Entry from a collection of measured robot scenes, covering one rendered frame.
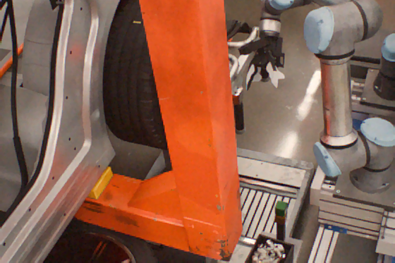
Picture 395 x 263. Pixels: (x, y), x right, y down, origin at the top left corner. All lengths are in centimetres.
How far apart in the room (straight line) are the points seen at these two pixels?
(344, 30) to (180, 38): 44
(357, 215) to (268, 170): 103
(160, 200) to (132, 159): 129
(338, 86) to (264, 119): 178
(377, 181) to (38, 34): 130
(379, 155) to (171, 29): 77
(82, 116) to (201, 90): 61
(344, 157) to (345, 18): 43
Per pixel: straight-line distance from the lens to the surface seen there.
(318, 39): 146
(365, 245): 247
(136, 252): 212
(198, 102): 146
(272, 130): 323
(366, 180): 182
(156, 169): 277
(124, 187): 210
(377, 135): 170
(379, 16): 154
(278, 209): 199
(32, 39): 207
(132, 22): 210
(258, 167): 292
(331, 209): 196
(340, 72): 154
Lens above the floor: 221
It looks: 41 degrees down
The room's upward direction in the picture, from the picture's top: 8 degrees counter-clockwise
